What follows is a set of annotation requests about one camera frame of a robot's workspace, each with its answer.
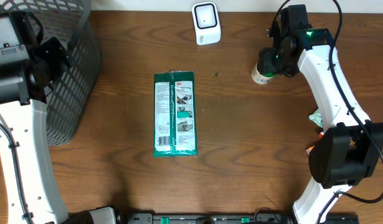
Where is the green lid glass jar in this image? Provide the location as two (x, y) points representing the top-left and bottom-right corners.
(251, 63), (275, 85)

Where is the mint green wipes packet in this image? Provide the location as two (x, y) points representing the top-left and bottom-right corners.
(308, 109), (323, 128)

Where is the orange tissue pack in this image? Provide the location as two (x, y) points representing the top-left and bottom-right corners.
(306, 146), (314, 154)

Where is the green 3M gloves package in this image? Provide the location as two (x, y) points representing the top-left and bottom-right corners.
(154, 71), (197, 157)

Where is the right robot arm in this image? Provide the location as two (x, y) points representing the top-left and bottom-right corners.
(252, 1), (383, 223)

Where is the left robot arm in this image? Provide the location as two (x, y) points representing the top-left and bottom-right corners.
(0, 11), (121, 223)

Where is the white barcode scanner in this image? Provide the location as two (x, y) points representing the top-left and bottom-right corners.
(191, 2), (221, 45)

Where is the grey plastic mesh basket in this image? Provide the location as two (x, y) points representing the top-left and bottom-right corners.
(0, 0), (101, 146)

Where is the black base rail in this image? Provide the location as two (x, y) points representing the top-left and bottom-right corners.
(125, 212), (360, 224)

